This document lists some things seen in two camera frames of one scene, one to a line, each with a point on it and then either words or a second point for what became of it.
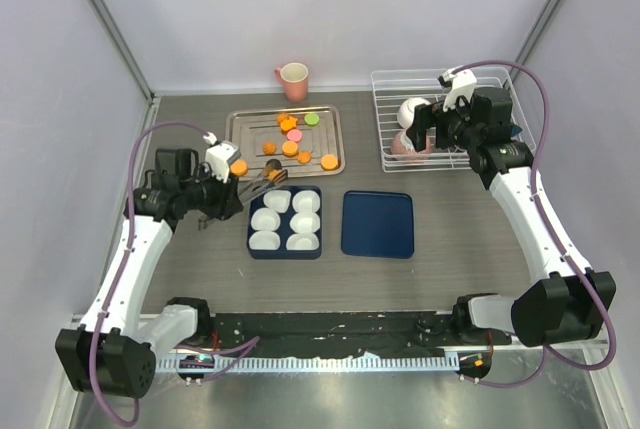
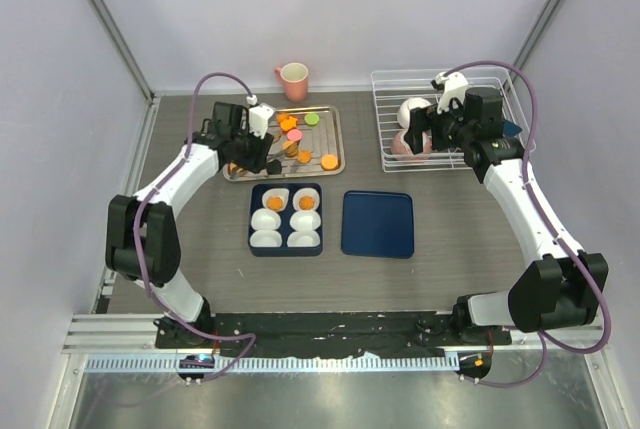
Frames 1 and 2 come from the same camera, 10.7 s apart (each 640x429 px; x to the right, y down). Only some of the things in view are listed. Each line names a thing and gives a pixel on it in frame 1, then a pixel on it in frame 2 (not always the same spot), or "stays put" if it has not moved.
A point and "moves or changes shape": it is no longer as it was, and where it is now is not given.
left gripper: x=226 y=204 → x=258 y=160
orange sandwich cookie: x=290 y=148 stays put
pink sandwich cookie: x=294 y=135 stays put
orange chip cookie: x=304 y=156 stays put
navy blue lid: x=377 y=224 stays put
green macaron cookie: x=311 y=119 stays put
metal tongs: x=271 y=176 moves or changes shape
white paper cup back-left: x=277 y=200 stays put
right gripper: x=430 y=116 stays put
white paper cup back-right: x=306 y=201 stays put
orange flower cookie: x=272 y=174 moves or changes shape
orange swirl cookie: x=269 y=147 moves or changes shape
